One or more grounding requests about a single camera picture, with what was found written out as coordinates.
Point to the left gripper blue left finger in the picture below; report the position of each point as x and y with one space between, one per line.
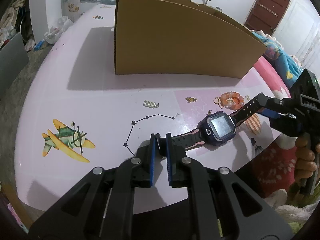
100 205

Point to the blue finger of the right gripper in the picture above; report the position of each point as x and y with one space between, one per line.
269 113
263 101

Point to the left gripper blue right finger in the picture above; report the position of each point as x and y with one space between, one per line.
221 205

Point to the dark blue smart watch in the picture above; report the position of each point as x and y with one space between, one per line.
218 128

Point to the person's right hand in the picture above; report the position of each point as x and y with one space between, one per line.
305 165

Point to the blue patterned quilt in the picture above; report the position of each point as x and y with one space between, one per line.
287 66

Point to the pink floral blanket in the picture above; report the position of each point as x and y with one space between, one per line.
275 166

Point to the green white plush toy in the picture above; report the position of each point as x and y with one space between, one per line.
295 212

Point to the small gold earring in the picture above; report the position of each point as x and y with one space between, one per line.
191 99

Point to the brown wooden door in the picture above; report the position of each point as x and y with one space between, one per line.
265 15

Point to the brown cardboard box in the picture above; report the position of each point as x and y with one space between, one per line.
181 37

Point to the grey board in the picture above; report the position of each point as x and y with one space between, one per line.
13 59

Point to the white plastic bag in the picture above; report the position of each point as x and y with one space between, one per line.
55 32

